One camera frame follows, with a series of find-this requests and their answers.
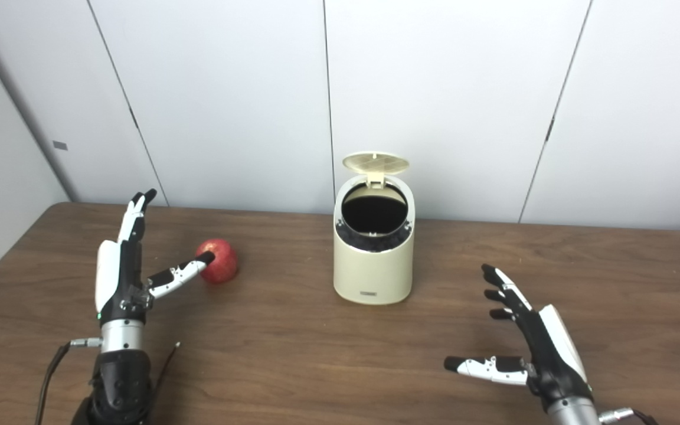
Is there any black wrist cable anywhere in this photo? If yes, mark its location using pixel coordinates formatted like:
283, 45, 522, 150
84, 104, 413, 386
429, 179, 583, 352
599, 407, 659, 425
35, 338, 103, 425

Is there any cream round bin lid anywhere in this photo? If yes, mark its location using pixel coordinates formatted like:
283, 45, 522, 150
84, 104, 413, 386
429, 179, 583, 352
342, 152, 410, 189

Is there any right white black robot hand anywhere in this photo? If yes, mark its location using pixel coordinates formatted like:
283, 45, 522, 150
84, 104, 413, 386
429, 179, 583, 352
443, 264, 593, 411

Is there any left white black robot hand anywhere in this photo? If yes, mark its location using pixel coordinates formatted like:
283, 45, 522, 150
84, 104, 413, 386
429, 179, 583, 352
94, 189, 217, 328

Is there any cream-colored bin body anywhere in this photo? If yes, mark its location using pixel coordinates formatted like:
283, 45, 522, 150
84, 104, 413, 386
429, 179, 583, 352
333, 175, 416, 306

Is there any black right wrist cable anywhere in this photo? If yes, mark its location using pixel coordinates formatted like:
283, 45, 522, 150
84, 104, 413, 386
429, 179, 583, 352
599, 407, 659, 425

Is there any red apple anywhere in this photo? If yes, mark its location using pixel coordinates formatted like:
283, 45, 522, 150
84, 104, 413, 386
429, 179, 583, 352
195, 238, 239, 285

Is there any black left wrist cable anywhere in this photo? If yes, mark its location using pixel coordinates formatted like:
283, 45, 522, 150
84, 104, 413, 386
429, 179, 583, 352
35, 338, 103, 425

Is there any thin dark loose cable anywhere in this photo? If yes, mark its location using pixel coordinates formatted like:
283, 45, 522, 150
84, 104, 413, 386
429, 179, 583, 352
154, 341, 181, 402

